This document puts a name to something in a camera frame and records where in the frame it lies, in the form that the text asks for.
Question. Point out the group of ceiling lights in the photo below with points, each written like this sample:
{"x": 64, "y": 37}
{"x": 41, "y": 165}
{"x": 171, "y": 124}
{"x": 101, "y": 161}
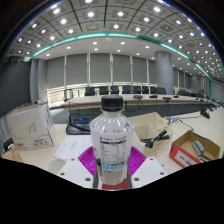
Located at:
{"x": 90, "y": 14}

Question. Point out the grey tool in red box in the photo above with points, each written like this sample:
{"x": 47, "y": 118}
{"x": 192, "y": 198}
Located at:
{"x": 199, "y": 146}

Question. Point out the long curved conference desk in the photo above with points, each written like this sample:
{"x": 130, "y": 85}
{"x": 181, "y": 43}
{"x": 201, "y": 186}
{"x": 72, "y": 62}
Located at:
{"x": 146, "y": 100}

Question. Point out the black tool in beige box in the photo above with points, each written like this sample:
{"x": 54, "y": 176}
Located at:
{"x": 156, "y": 138}

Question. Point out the black desk phone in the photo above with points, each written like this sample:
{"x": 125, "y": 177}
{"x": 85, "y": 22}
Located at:
{"x": 76, "y": 125}

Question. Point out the beige divided open box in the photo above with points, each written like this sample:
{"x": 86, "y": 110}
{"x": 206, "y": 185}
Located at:
{"x": 146, "y": 128}

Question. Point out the red-sided open cardboard box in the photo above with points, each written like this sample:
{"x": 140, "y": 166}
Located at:
{"x": 181, "y": 156}

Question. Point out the row of black office chairs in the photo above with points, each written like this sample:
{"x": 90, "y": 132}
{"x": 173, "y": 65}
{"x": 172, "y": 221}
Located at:
{"x": 115, "y": 90}

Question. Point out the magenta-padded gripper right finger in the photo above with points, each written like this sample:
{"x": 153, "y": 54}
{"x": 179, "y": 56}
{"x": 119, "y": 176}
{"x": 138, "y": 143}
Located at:
{"x": 138, "y": 160}

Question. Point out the white printed paper sheet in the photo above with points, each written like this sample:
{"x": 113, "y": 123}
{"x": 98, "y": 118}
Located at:
{"x": 71, "y": 146}

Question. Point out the clear black-capped drink bottle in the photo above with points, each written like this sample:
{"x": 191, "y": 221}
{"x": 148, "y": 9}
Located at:
{"x": 111, "y": 140}

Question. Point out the white cardboard paper box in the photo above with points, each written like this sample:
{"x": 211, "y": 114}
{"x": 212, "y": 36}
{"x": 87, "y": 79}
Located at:
{"x": 30, "y": 128}

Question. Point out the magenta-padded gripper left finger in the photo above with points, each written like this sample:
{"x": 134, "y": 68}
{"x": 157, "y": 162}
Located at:
{"x": 86, "y": 160}

